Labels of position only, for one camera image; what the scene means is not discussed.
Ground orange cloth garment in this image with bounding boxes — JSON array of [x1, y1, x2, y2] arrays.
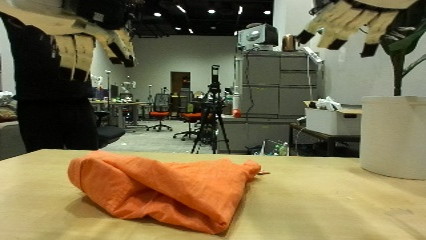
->
[[66, 149, 263, 235]]

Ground wooden office desk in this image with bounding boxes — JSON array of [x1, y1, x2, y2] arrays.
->
[[90, 99, 152, 129]]

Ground white storage box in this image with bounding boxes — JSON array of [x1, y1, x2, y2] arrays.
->
[[305, 107, 363, 136]]

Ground grey boxy monitor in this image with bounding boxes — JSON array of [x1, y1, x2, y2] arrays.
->
[[237, 23, 279, 52]]

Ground person in dark clothing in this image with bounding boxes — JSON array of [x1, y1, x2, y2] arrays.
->
[[0, 13, 101, 154]]

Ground patterned cushion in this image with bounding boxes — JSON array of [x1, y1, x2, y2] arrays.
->
[[0, 105, 19, 123]]

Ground white plant pot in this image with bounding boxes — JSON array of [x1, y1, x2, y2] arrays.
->
[[358, 95, 426, 181]]

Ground brown door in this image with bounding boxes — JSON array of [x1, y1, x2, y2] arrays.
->
[[170, 71, 193, 95]]

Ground orange seat office chair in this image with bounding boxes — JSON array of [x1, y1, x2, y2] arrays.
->
[[172, 111, 206, 142], [146, 93, 174, 133]]

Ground copper kettle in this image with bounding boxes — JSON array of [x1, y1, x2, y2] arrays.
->
[[281, 32, 302, 52]]

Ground black camera tripod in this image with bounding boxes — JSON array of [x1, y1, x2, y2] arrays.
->
[[190, 64, 232, 155]]

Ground white power strip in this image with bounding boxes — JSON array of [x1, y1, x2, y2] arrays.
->
[[302, 45, 325, 65]]

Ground dark side table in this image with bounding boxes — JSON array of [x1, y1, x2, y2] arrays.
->
[[290, 122, 362, 158]]

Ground low grey cabinet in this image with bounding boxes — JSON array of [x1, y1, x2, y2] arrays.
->
[[217, 114, 299, 155]]

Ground tall grey filing cabinet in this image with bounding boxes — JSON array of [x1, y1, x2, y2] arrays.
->
[[234, 49, 325, 118]]

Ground white plastic bag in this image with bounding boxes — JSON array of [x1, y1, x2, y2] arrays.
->
[[313, 95, 345, 112]]

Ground black office chair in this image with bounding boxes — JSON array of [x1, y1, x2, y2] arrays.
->
[[94, 111, 128, 149]]

